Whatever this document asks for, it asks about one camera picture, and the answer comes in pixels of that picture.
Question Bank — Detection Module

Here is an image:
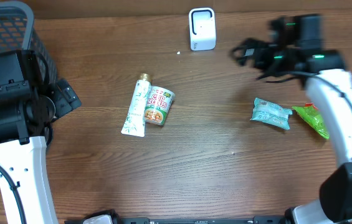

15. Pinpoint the green chip bag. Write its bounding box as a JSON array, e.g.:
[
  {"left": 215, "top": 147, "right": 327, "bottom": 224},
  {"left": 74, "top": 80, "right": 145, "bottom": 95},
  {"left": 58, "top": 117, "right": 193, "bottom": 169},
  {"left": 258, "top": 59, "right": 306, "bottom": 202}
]
[{"left": 292, "top": 103, "right": 330, "bottom": 139}]

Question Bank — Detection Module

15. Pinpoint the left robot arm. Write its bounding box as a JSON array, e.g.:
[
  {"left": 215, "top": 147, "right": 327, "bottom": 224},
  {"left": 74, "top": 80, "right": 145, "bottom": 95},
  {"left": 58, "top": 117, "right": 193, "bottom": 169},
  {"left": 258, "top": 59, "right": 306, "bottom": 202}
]
[{"left": 0, "top": 50, "right": 82, "bottom": 223}]

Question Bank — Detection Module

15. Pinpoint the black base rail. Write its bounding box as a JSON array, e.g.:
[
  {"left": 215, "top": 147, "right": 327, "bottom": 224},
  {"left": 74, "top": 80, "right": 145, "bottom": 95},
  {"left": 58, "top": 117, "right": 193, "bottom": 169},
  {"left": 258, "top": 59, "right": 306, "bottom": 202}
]
[{"left": 64, "top": 209, "right": 292, "bottom": 224}]

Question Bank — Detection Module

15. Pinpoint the white barcode scanner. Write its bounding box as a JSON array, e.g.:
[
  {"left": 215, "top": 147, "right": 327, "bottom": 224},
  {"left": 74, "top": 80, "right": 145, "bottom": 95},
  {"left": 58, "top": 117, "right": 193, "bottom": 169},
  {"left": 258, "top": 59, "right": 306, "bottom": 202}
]
[{"left": 188, "top": 7, "right": 217, "bottom": 51}]

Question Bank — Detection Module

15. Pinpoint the grey plastic shopping basket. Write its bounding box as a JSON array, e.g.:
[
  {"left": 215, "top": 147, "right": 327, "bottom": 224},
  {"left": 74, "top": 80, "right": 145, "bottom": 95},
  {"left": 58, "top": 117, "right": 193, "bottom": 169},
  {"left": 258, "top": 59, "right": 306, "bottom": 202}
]
[{"left": 0, "top": 1, "right": 58, "bottom": 84}]

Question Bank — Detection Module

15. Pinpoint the teal snack packet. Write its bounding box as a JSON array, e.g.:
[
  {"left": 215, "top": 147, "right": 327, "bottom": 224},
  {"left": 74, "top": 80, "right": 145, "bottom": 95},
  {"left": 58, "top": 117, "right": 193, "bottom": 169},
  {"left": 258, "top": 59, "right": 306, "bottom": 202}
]
[{"left": 250, "top": 98, "right": 293, "bottom": 130}]

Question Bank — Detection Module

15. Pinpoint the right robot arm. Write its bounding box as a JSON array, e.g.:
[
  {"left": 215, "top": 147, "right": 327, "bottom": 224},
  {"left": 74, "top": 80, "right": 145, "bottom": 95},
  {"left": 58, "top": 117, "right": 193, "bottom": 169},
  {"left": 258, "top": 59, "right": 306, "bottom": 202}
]
[{"left": 231, "top": 14, "right": 352, "bottom": 224}]

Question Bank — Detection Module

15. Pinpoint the cup noodles container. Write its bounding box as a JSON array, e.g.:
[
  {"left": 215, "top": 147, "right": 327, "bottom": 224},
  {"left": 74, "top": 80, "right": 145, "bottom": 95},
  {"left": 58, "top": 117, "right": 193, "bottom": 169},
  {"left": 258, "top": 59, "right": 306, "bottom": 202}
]
[{"left": 144, "top": 86, "right": 175, "bottom": 126}]

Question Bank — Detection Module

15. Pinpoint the white tube with gold cap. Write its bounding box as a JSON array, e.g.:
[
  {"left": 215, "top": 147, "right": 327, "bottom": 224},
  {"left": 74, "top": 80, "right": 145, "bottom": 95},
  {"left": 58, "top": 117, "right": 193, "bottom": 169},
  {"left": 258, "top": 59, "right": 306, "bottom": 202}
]
[{"left": 121, "top": 73, "right": 151, "bottom": 137}]

